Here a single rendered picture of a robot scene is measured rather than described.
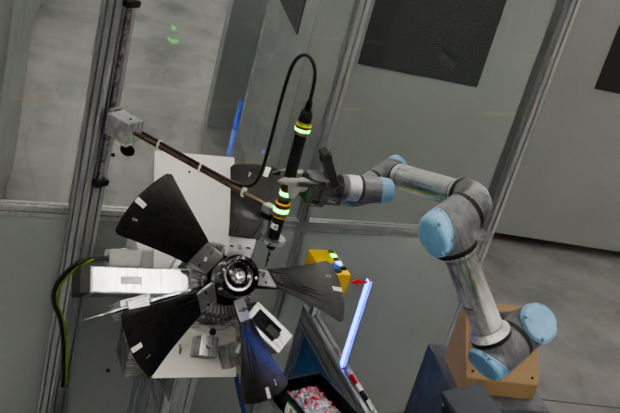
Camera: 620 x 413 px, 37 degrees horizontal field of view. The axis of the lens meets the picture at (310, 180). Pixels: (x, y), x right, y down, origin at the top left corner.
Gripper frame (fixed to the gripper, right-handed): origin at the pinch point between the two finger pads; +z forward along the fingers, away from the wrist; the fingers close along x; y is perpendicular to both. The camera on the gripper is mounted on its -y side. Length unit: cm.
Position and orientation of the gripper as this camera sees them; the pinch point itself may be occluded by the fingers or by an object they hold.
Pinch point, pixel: (280, 175)
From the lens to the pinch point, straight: 251.4
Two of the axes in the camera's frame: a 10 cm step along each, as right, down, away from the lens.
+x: -3.3, -4.6, 8.2
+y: -2.5, 8.8, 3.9
